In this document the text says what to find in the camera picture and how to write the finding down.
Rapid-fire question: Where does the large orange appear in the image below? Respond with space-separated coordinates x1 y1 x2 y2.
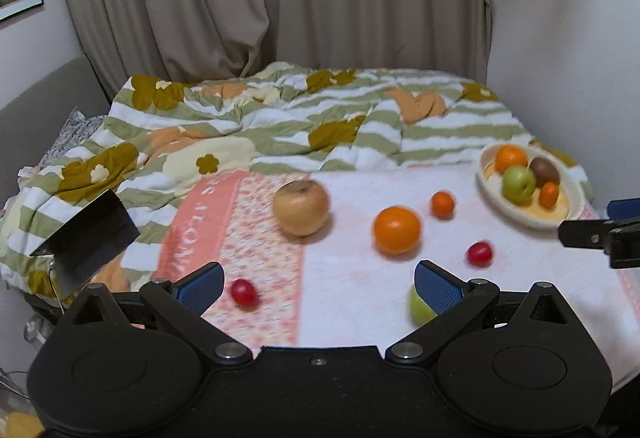
372 206 422 255

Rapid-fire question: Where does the small mandarin in bowl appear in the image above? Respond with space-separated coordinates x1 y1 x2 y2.
538 181 560 210

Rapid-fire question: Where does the green apple in bowl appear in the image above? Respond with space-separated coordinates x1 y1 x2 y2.
501 166 537 205

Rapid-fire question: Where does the small mandarin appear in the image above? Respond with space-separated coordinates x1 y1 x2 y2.
430 190 456 220
538 181 560 210

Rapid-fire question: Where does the yellow-red apple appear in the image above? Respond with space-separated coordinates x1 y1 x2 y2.
271 180 330 237

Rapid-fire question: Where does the brown kiwi in bowl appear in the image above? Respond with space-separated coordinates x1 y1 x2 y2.
528 156 561 189

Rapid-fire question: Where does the cream oval fruit bowl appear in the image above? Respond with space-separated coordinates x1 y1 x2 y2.
476 144 586 231

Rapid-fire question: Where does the green striped floral duvet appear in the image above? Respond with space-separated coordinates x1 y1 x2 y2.
0 60 597 301

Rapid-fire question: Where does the grey sofa headboard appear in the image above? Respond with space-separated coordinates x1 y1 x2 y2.
0 55 110 201

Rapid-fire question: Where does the large green apple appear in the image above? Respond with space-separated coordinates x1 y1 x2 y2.
408 286 437 327

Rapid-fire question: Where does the grey patterned pillow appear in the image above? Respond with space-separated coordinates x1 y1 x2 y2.
38 107 106 168

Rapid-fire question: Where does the orange in bowl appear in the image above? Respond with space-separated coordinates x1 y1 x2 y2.
495 144 528 175

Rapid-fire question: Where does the red cherry tomato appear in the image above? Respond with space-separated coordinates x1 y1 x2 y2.
466 241 494 268
230 279 259 309

